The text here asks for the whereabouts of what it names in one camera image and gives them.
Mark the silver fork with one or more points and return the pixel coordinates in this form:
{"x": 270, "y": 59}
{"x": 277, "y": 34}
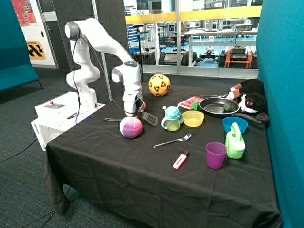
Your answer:
{"x": 182, "y": 139}

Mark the green broccoli toy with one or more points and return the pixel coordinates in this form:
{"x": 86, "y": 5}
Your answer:
{"x": 228, "y": 108}

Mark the yellow black sign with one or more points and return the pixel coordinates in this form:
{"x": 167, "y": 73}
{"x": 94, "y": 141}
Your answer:
{"x": 36, "y": 51}

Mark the black slotted spatula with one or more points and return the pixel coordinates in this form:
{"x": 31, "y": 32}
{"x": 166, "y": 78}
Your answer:
{"x": 149, "y": 118}

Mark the black tablecloth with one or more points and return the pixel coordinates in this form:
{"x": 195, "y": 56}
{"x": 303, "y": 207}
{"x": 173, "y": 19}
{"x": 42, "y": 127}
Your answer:
{"x": 136, "y": 180}

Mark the plush dog toy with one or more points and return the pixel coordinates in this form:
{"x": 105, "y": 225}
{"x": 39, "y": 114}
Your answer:
{"x": 250, "y": 96}

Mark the red book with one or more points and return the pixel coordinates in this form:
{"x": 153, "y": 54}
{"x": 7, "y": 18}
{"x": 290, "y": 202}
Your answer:
{"x": 189, "y": 102}

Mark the red wall poster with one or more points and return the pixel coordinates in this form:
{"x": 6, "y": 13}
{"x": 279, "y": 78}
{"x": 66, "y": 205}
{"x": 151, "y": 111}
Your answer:
{"x": 24, "y": 12}

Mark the green toy block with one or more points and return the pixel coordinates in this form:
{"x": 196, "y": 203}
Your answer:
{"x": 196, "y": 105}

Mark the pink purple white plush ball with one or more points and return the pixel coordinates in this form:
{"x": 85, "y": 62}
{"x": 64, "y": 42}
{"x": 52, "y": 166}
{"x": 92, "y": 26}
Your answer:
{"x": 130, "y": 127}

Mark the purple plastic cup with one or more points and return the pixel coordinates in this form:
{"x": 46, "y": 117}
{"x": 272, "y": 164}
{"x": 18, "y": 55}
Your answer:
{"x": 215, "y": 154}

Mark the small orange foam ball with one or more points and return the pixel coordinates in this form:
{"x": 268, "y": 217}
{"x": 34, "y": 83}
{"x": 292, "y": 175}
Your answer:
{"x": 144, "y": 106}

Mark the black tripod stand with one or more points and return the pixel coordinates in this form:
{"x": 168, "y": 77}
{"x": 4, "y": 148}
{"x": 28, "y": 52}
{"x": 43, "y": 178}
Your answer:
{"x": 137, "y": 27}

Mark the yellow black soccer ball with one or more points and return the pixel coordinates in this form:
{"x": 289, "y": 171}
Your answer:
{"x": 159, "y": 85}

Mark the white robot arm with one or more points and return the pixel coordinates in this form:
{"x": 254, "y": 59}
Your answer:
{"x": 89, "y": 33}

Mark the pink highlighter marker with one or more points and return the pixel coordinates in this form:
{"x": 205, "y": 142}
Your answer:
{"x": 180, "y": 160}

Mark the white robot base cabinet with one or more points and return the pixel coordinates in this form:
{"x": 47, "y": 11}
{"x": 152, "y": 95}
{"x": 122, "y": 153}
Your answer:
{"x": 58, "y": 115}

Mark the teal yellow sippy cup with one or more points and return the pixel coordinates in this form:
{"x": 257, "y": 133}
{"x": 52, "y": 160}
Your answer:
{"x": 172, "y": 119}

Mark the green toy watering can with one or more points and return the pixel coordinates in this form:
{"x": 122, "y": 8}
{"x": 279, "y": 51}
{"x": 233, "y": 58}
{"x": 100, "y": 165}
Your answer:
{"x": 234, "y": 142}

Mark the teal partition wall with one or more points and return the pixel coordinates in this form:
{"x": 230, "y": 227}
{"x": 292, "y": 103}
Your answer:
{"x": 280, "y": 54}

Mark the black frying pan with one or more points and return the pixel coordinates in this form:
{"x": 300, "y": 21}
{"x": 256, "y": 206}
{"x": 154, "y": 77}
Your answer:
{"x": 215, "y": 107}

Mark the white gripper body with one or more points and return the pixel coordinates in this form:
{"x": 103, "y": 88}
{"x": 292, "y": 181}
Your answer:
{"x": 133, "y": 102}

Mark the yellow plastic bowl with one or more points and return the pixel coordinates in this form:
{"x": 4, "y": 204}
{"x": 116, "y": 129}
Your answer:
{"x": 193, "y": 118}

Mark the teal sofa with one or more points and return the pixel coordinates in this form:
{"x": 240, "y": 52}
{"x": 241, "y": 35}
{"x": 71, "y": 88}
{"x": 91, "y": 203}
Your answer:
{"x": 15, "y": 66}

